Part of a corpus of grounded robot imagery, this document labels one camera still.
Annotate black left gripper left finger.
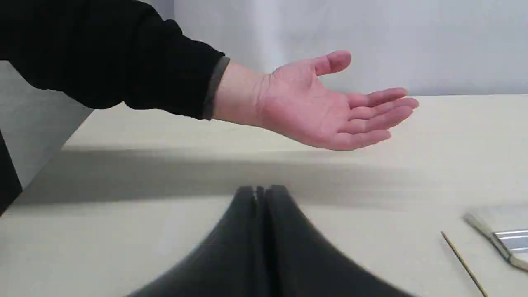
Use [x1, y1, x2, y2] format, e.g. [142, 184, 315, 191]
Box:
[130, 186, 260, 297]

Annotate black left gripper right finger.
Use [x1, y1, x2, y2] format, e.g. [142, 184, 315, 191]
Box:
[264, 186, 410, 297]

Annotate black gold precision screwdriver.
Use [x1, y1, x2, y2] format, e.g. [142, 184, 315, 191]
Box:
[441, 231, 488, 297]

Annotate wooden handled paint brush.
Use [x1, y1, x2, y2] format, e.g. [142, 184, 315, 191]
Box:
[463, 204, 528, 271]

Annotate forearm in black sleeve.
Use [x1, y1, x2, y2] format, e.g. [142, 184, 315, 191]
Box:
[0, 0, 268, 127]

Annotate person's bare open hand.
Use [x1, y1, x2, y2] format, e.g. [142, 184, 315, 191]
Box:
[255, 50, 420, 151]

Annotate white curtain backdrop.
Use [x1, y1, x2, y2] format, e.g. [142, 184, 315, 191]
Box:
[148, 0, 528, 95]

